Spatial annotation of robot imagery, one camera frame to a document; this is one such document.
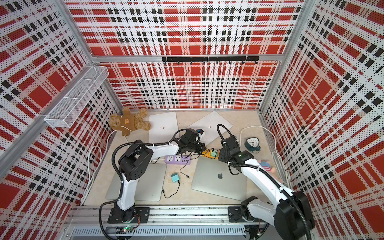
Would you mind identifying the black cable laptop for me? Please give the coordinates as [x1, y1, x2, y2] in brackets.
[161, 181, 181, 199]
[179, 152, 208, 179]

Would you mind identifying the teal usb charger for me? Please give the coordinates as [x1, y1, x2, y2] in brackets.
[171, 173, 180, 184]

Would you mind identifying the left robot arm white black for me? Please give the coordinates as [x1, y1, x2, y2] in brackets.
[99, 129, 207, 224]

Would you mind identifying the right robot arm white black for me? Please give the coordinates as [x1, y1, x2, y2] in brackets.
[218, 132, 316, 240]

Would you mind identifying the green usb charger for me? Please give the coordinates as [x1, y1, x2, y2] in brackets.
[211, 150, 218, 158]

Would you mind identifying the white laptop back right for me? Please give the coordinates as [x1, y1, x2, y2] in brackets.
[188, 112, 233, 145]

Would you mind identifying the white laptop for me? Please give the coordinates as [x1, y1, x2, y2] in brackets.
[188, 112, 233, 145]
[149, 112, 179, 143]

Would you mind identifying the silver laptop front right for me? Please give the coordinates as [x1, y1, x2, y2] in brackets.
[191, 157, 247, 201]

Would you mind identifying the silver laptop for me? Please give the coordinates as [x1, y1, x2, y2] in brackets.
[191, 157, 247, 201]
[105, 164, 167, 202]

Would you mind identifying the white laptop back left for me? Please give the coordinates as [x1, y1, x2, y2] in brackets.
[149, 112, 179, 143]

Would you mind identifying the silver laptop front left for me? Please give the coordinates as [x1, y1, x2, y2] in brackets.
[105, 164, 167, 202]

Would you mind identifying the orange power strip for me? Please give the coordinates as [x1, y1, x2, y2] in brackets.
[202, 149, 220, 159]

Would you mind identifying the purple power strip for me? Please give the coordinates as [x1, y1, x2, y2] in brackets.
[165, 155, 191, 165]

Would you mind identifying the plush doll striped hat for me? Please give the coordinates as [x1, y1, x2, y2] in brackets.
[259, 161, 276, 174]

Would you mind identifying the brown teddy bear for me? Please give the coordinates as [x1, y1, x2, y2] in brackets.
[109, 107, 152, 137]

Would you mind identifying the white power cord right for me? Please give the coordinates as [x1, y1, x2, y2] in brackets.
[238, 125, 302, 205]

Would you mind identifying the white power cord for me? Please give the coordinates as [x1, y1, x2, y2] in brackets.
[238, 125, 302, 205]
[80, 129, 169, 205]

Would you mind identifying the black hook rail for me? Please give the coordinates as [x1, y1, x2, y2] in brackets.
[162, 56, 260, 64]

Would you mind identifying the white power cord left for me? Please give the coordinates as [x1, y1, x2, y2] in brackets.
[80, 129, 169, 205]

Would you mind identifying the white wire mesh basket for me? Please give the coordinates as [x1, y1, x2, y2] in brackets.
[44, 66, 109, 128]

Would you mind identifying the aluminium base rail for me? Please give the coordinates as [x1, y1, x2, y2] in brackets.
[59, 205, 281, 240]

